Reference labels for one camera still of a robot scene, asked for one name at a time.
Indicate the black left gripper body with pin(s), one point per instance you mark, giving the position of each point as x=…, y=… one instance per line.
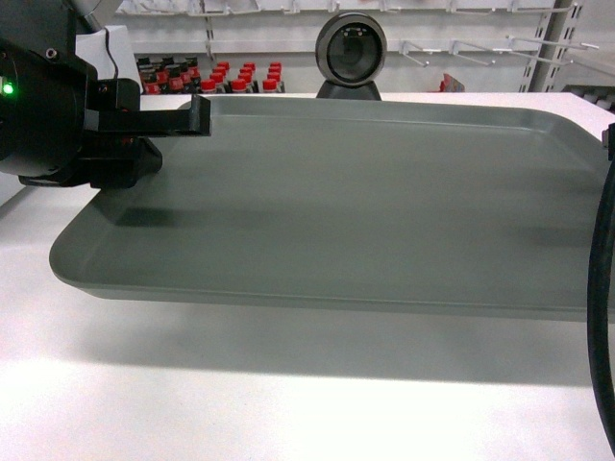
x=46, y=89

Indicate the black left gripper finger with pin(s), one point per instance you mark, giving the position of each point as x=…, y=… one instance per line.
x=120, y=162
x=192, y=120

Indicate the grey rectangular serving tray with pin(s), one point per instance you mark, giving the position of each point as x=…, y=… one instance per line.
x=358, y=205

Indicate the white cash register box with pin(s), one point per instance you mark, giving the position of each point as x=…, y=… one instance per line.
x=110, y=51

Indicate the black round barcode scanner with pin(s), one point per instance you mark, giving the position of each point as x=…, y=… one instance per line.
x=350, y=54

